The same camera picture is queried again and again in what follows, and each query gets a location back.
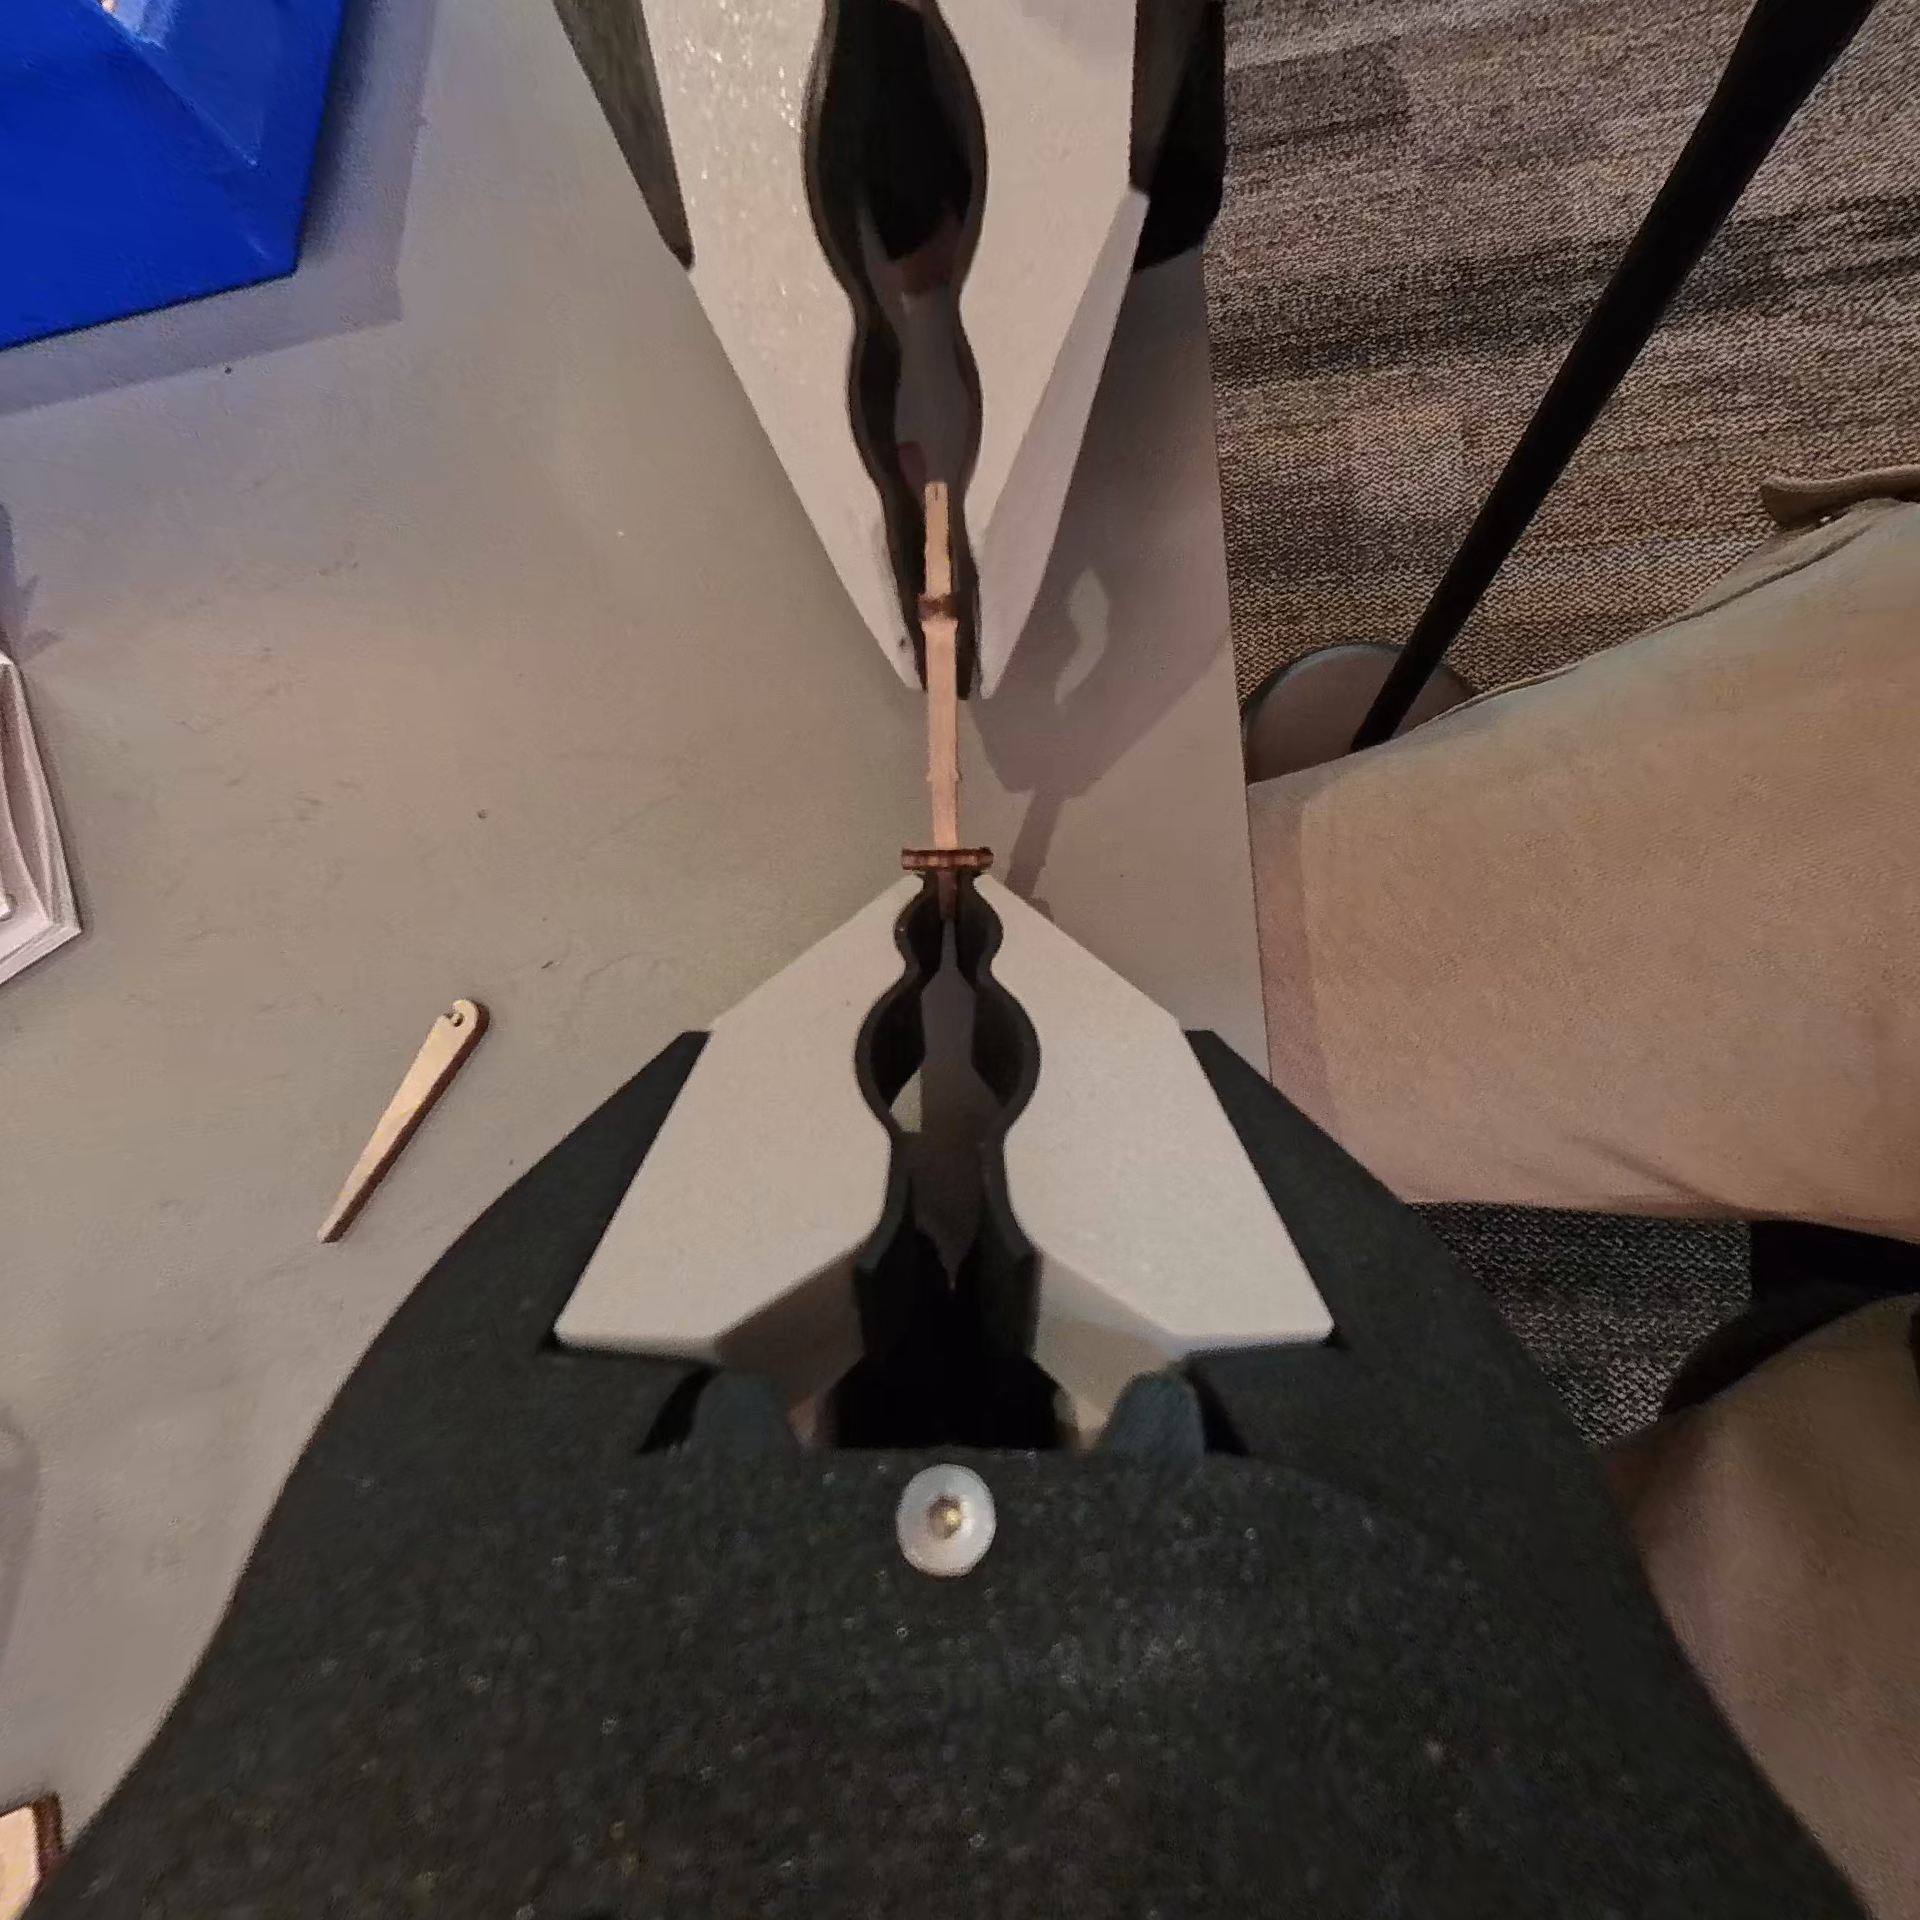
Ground blue plastic bin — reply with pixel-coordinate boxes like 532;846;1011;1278
0;0;349;356

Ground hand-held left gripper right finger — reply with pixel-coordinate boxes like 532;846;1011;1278
956;875;1336;1443

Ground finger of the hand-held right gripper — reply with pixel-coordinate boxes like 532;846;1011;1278
646;0;932;692
936;0;1158;702

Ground pointed wooden blade piece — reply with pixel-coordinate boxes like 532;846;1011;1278
316;997;492;1245

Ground grey desk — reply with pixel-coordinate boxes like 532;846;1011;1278
0;0;1271;1920

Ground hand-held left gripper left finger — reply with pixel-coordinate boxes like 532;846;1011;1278
554;875;955;1443

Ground instruction booklet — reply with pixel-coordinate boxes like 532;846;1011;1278
0;646;80;988

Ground wooden axle with gear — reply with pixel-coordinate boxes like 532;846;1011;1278
898;478;996;908

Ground black slanted pole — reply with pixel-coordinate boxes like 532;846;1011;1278
1347;0;1880;754

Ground person's beige trousers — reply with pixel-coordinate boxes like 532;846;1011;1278
1244;466;1920;1920

